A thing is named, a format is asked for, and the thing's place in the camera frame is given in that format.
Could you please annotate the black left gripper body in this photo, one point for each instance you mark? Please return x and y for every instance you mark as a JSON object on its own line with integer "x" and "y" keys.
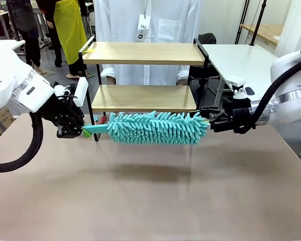
{"x": 62, "y": 110}

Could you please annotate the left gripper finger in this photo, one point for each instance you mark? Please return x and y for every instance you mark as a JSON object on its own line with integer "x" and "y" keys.
{"x": 80, "y": 123}
{"x": 69, "y": 131}

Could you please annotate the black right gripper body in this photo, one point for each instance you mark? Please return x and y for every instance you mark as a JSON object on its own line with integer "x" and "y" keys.
{"x": 238, "y": 103}

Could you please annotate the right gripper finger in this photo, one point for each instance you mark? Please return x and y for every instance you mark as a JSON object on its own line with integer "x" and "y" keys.
{"x": 217, "y": 125}
{"x": 213, "y": 111}

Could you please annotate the red paper scrap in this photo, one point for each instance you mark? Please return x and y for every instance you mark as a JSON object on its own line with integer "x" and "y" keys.
{"x": 102, "y": 119}

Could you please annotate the teal chenille duster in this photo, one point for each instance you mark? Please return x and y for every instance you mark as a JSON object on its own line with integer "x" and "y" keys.
{"x": 153, "y": 128}

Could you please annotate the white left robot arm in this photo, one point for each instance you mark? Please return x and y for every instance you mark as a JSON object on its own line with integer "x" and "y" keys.
{"x": 2, "y": 75}

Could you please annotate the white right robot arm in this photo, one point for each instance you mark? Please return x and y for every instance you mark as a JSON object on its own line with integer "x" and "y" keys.
{"x": 291, "y": 105}

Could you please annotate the person's left hand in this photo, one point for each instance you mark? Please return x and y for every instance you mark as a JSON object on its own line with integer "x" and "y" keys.
{"x": 181, "y": 81}

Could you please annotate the person's right hand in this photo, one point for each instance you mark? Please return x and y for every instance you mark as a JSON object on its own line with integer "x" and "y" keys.
{"x": 111, "y": 80}

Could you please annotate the white side table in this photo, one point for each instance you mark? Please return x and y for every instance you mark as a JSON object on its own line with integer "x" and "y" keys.
{"x": 240, "y": 60}

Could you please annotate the cardboard box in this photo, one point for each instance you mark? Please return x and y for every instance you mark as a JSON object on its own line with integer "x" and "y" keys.
{"x": 7, "y": 118}

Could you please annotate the black office chair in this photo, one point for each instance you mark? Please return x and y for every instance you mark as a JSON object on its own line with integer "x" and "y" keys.
{"x": 208, "y": 39}

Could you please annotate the wooden background desk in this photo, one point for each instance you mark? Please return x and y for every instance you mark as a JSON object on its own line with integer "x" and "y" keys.
{"x": 268, "y": 31}

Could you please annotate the person in yellow apron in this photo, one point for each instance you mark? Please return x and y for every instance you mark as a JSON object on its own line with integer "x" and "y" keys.
{"x": 70, "y": 30}

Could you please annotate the black stand pole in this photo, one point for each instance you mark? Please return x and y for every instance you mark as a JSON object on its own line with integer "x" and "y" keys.
{"x": 258, "y": 22}

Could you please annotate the black tripod legs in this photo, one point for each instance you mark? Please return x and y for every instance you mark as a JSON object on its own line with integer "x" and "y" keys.
{"x": 242, "y": 17}

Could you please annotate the person in white coat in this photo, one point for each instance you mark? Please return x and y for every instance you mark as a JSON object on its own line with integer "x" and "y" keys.
{"x": 170, "y": 15}

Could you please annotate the white name badge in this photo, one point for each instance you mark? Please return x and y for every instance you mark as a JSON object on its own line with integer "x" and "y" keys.
{"x": 142, "y": 28}

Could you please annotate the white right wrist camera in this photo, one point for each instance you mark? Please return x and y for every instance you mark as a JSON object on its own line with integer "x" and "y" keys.
{"x": 237, "y": 81}

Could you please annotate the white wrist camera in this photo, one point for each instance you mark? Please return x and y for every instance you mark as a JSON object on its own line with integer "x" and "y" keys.
{"x": 237, "y": 81}
{"x": 80, "y": 91}

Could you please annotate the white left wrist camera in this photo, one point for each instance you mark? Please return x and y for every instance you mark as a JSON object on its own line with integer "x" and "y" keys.
{"x": 80, "y": 91}

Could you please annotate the two-tier wooden shelf black frame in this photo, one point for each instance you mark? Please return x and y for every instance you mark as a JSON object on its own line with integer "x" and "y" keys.
{"x": 145, "y": 59}

